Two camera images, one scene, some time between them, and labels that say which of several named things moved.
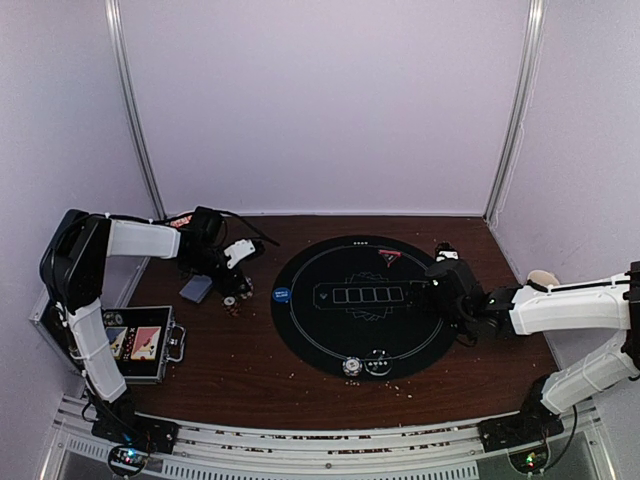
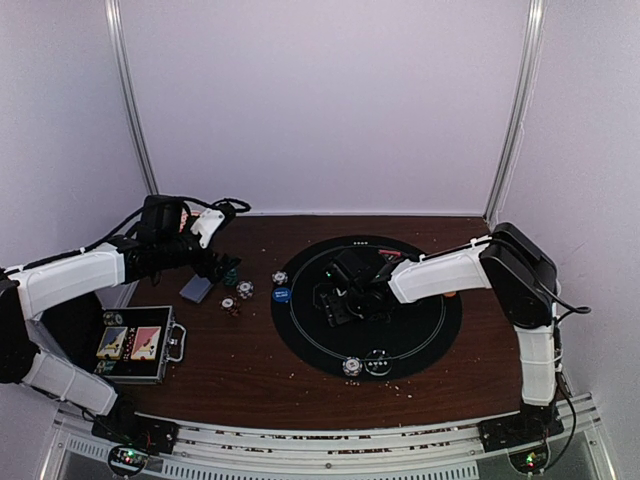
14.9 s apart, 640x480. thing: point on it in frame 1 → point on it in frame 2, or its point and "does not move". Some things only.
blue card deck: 197,287 does not move
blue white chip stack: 352,366 → 245,289
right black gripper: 425,289 → 335,314
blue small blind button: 281,294 does not move
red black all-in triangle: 389,256 does not move
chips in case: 111,318 does not move
